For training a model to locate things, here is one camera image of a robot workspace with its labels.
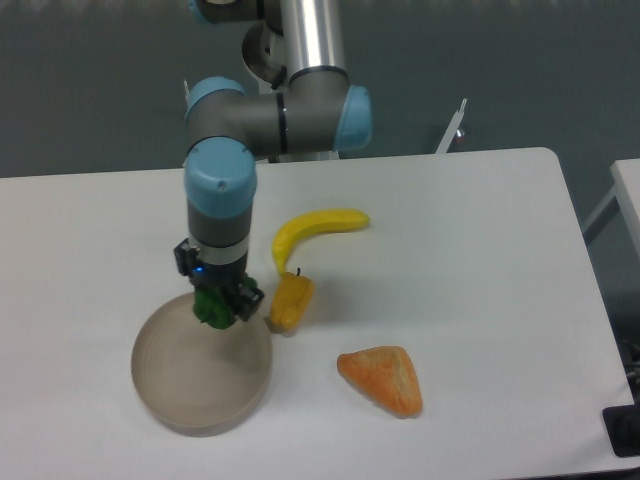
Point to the green toy pepper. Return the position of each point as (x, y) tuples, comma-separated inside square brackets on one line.
[(211, 308)]

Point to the yellow toy pepper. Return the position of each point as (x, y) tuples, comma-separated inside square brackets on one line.
[(291, 300)]

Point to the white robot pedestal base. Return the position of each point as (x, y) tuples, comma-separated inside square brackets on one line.
[(264, 56)]

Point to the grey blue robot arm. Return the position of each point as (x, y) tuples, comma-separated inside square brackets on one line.
[(312, 107)]

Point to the yellow toy banana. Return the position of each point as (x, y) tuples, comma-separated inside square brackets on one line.
[(310, 224)]

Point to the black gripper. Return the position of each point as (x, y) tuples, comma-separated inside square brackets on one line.
[(242, 294)]

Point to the beige round plate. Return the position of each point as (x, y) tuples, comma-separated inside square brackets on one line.
[(197, 380)]

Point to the orange triangular bread toy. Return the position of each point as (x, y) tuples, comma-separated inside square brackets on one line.
[(386, 375)]

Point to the white side table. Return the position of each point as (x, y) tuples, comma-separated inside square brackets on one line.
[(622, 197)]

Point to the black box at edge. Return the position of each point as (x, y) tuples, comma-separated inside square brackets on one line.
[(622, 425)]

